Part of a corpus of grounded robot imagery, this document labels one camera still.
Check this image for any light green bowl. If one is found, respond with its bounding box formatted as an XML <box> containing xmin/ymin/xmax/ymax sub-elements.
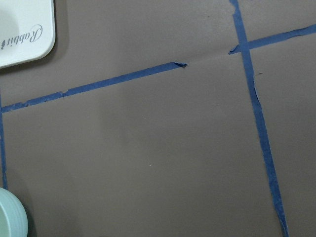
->
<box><xmin>0</xmin><ymin>188</ymin><xmax>28</xmax><ymax>237</ymax></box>

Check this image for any white rabbit tray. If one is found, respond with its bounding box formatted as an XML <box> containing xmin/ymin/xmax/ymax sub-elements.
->
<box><xmin>0</xmin><ymin>0</ymin><xmax>56</xmax><ymax>68</ymax></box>

